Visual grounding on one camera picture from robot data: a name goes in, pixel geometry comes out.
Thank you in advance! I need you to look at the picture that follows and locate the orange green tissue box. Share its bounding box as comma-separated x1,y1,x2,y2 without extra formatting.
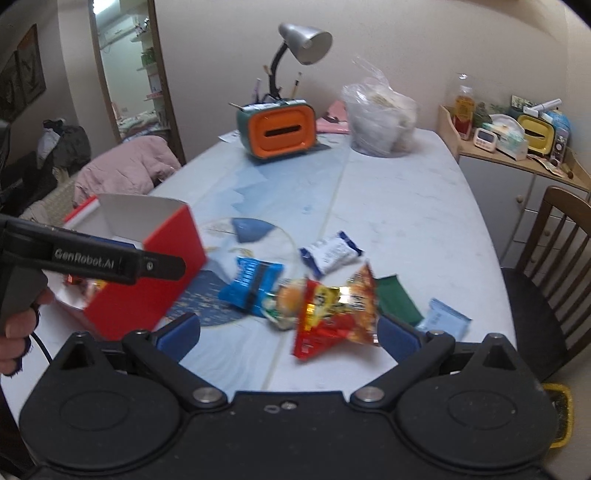
236,98,318,160

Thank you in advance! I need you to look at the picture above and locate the red cardboard box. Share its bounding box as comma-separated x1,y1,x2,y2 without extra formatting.
60,194,208,340

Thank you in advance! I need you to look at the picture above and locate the pile of dark clothes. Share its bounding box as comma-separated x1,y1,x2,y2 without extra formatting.
39,119,91,174

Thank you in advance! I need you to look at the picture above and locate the white tissue pack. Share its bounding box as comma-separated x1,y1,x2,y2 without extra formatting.
489,117,530,161

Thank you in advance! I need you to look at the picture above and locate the white wooden cabinet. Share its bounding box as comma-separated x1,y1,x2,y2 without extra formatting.
438,105,591,269

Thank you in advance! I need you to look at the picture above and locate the dark framed wall picture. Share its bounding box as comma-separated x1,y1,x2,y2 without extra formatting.
16,24,47,105
0,51,24,123

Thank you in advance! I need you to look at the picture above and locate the clear plastic bag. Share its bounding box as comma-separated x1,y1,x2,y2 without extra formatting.
342,56,419,158

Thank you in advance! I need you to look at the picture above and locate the white tube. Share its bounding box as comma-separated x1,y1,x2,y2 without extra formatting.
531,98,563,117

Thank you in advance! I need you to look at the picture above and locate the silver desk lamp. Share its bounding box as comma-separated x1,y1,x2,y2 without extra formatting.
268,22,333,100

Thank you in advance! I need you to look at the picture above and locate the green snack packet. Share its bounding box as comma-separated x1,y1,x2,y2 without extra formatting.
374,274,424,326

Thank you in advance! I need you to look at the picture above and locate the blue round pack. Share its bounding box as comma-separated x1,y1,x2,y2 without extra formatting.
545,110,571,140

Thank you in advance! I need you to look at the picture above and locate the light blue snack packet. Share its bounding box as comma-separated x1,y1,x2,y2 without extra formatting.
416,298,472,342

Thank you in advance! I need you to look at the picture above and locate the pink padded jacket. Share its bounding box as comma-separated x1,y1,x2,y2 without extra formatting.
74,135,182,208

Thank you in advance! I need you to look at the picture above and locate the yellow rimmed dark object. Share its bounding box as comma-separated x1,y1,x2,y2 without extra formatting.
540,383,573,449

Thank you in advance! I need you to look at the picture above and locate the blue striped snack packet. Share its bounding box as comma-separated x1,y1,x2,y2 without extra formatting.
218,256,285,317

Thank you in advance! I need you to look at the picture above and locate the clear orange snack packet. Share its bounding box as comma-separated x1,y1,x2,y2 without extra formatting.
262,279,308,331

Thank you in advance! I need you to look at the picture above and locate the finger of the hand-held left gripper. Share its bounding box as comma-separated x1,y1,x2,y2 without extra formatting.
136,250,186,280

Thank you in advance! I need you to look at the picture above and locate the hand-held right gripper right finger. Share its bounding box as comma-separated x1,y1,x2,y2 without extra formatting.
349,314,539,409

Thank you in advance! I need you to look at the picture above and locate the white blue snack packet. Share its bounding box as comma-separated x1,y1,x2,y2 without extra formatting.
299,231,365,278

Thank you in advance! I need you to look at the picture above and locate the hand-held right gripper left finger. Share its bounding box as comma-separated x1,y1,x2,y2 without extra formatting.
51,313,228,409

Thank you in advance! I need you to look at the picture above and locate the yellow tissue box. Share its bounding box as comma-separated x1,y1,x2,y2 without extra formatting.
517,114,557,156

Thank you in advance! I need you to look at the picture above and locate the wooden chair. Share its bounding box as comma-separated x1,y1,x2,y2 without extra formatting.
501,186,591,384

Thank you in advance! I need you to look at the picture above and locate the black cable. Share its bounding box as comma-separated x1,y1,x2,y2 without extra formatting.
30,332,54,368

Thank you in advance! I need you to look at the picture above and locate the red yellow snack packet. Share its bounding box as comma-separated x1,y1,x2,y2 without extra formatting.
292,261,380,363

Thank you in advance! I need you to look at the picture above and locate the person's left hand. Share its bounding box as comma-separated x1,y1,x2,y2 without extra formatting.
0,287,56,377

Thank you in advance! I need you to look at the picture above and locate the clear drink bottle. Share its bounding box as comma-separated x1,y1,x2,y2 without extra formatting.
452,74,476,140

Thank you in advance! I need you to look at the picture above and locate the wooden door frame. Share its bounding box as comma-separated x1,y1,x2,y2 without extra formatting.
88,0,187,167

